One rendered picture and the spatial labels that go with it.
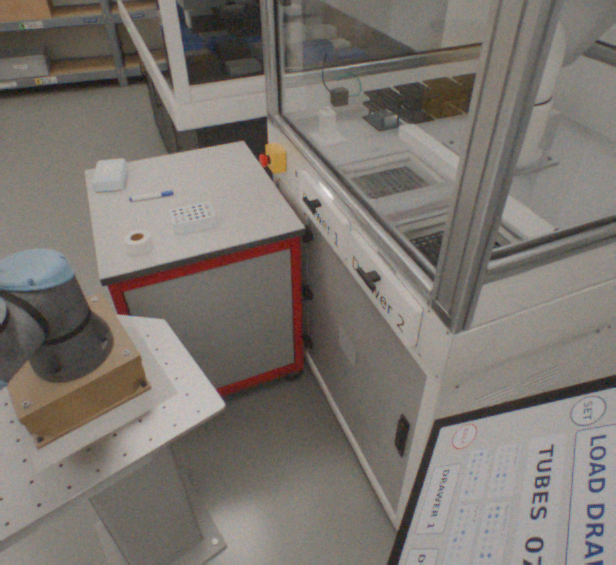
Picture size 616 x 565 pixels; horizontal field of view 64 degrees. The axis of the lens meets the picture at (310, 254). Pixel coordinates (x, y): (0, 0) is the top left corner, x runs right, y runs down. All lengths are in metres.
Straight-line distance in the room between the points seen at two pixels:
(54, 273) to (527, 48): 0.76
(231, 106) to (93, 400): 1.28
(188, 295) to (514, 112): 1.08
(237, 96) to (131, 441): 1.35
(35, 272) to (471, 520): 0.72
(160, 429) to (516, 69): 0.85
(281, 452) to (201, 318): 0.58
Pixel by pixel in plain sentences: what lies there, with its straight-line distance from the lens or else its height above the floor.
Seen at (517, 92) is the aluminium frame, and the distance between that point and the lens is 0.70.
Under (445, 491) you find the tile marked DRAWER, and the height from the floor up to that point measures 1.01.
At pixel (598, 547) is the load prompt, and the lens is 0.55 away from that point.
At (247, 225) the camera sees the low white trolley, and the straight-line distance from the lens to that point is 1.49.
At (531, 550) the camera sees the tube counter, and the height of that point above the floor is 1.11.
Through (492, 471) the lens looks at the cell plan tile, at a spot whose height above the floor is 1.06.
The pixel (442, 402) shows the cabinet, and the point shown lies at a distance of 1.13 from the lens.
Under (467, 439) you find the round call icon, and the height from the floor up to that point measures 1.02.
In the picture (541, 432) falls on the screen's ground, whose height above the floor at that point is 1.10.
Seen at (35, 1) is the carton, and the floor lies 0.72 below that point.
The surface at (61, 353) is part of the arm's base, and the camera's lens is 1.01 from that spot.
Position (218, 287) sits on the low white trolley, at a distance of 1.52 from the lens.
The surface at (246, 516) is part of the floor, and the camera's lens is 1.78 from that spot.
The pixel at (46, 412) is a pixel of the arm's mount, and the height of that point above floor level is 0.84.
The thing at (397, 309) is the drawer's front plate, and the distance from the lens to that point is 1.06.
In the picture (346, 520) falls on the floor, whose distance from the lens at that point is 1.76.
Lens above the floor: 1.62
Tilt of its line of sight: 39 degrees down
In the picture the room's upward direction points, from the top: straight up
